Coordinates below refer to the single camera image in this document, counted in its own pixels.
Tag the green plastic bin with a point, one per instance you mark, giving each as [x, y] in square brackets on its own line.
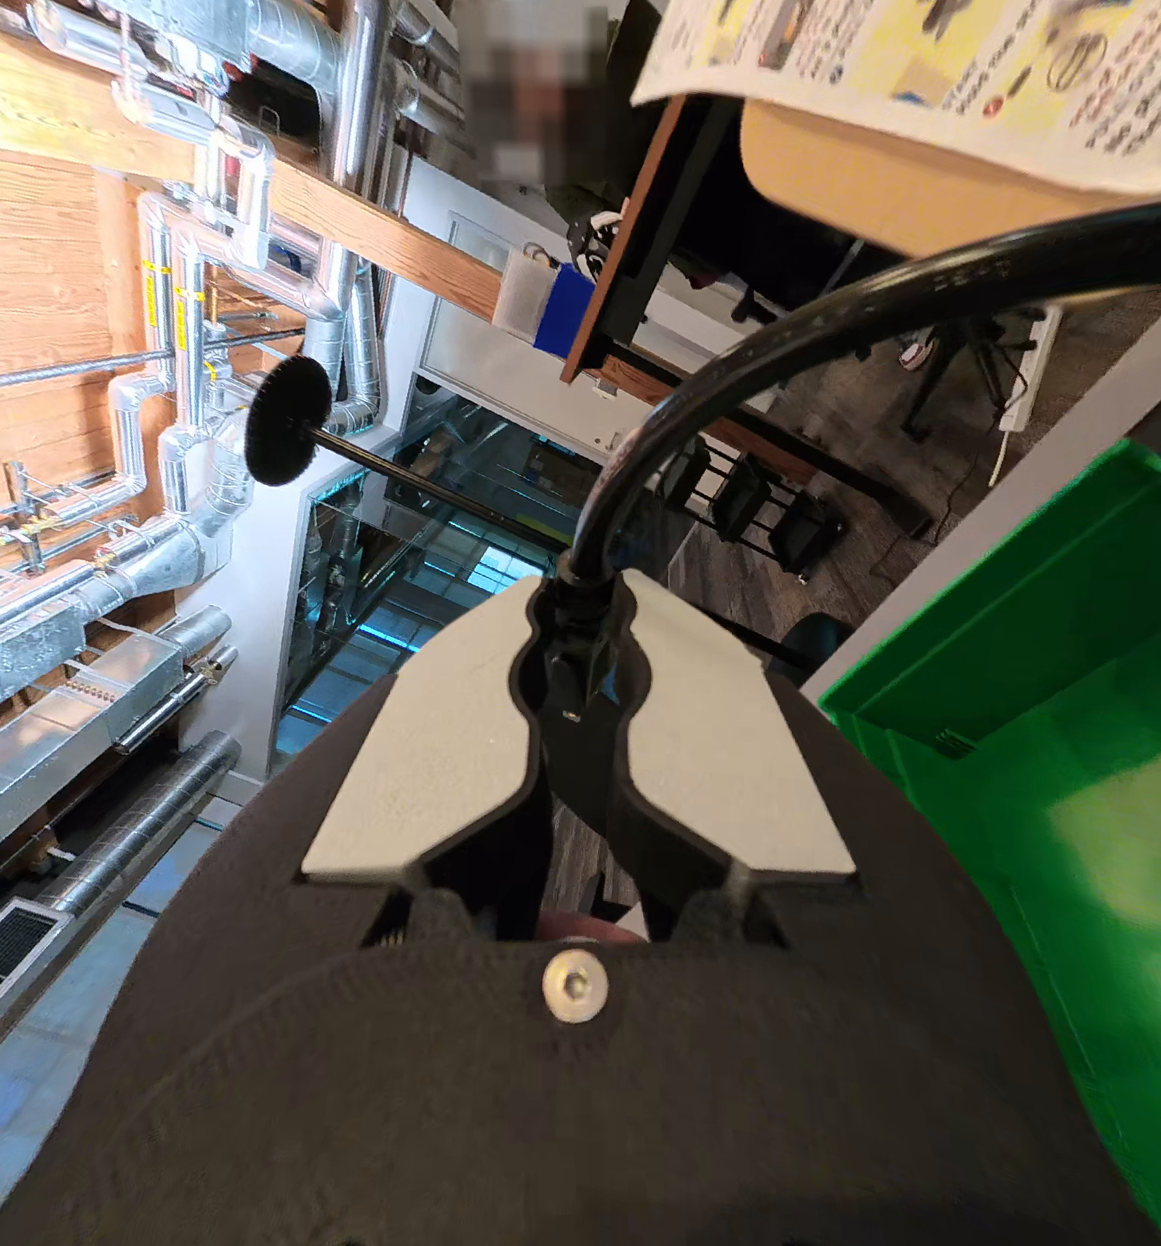
[1028, 778]

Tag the silver rectangular air duct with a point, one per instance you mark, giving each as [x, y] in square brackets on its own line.
[45, 720]

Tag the brown-edged desk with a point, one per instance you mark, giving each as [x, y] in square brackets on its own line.
[629, 253]

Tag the white power strip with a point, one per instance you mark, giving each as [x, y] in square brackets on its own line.
[1033, 359]

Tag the black caster chair base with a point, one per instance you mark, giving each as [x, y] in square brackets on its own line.
[765, 515]

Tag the black disc on rod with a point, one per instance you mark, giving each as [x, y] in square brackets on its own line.
[289, 418]

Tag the light wooden board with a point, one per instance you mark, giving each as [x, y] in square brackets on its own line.
[882, 184]

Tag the printed instruction sheet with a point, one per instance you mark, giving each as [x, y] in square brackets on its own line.
[930, 67]

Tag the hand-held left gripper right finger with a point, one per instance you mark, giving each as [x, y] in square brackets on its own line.
[726, 749]

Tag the silver spiral round duct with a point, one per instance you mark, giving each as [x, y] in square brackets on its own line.
[142, 826]

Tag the silver insulated ceiling pipes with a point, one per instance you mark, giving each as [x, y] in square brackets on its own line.
[200, 292]

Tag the wooden ceiling beam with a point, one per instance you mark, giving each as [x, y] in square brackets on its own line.
[55, 106]

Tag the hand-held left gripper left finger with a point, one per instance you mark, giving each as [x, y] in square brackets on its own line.
[434, 749]

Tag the ceiling vent grille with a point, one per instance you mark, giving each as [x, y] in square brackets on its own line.
[2, 963]

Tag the blue and white flag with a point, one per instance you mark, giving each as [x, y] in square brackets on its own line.
[546, 301]

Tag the glass partition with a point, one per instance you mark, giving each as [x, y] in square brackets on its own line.
[425, 545]

